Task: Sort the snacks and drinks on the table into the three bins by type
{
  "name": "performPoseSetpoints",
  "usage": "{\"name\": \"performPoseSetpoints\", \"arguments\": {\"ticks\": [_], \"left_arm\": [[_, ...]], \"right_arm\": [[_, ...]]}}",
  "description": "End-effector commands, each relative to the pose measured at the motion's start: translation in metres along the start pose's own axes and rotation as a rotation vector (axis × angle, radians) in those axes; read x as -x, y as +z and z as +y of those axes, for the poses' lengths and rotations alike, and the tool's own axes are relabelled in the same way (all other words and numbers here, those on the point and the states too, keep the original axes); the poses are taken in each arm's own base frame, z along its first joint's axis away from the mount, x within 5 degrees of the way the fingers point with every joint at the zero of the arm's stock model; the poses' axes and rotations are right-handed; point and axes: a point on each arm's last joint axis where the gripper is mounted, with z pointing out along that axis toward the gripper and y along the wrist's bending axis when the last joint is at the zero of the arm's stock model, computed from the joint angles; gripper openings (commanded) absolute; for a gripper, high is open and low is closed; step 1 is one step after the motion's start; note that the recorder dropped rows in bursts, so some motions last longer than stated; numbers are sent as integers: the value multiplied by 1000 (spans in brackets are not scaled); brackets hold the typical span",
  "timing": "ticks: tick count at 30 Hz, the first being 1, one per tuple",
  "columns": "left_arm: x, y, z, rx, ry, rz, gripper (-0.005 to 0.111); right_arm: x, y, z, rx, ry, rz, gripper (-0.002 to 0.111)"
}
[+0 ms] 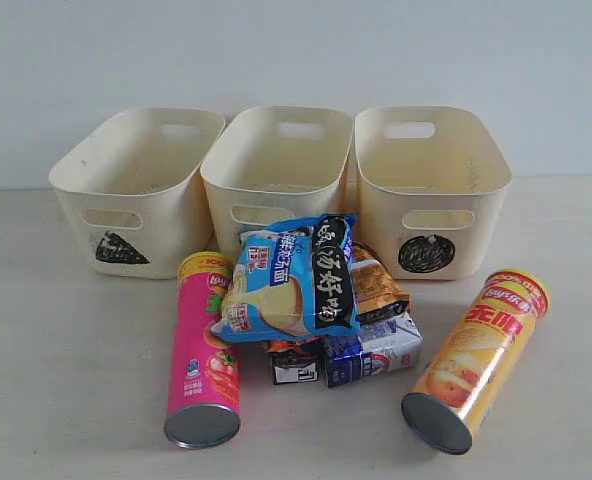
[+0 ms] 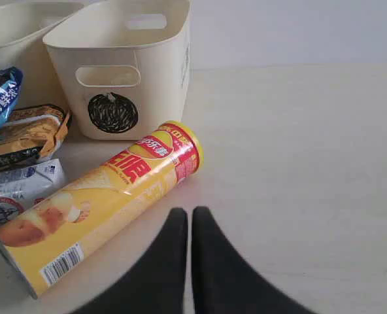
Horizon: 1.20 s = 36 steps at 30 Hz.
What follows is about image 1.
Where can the blue instant noodle packet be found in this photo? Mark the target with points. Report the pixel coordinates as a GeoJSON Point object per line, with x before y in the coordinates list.
{"type": "Point", "coordinates": [292, 281]}

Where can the orange instant noodle packet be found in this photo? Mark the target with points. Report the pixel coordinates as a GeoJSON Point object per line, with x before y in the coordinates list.
{"type": "Point", "coordinates": [378, 295]}

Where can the blue white milk carton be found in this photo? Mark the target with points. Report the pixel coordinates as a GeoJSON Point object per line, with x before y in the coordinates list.
{"type": "Point", "coordinates": [380, 347]}

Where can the pink Lays chips can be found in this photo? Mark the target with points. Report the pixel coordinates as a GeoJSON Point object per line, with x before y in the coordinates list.
{"type": "Point", "coordinates": [204, 388]}

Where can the cream bin with square mark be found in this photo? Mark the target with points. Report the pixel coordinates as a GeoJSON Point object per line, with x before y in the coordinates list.
{"type": "Point", "coordinates": [275, 163]}

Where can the purple juice carton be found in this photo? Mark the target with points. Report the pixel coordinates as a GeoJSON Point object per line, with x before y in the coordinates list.
{"type": "Point", "coordinates": [294, 362]}

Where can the cream bin with circle mark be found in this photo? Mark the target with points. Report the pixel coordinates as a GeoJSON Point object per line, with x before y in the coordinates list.
{"type": "Point", "coordinates": [431, 184]}

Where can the cream bin with triangle mark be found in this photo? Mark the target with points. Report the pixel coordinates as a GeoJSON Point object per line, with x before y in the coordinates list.
{"type": "Point", "coordinates": [132, 190]}

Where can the yellow Lays chips can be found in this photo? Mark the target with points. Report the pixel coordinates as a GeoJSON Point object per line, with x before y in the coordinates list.
{"type": "Point", "coordinates": [455, 392]}

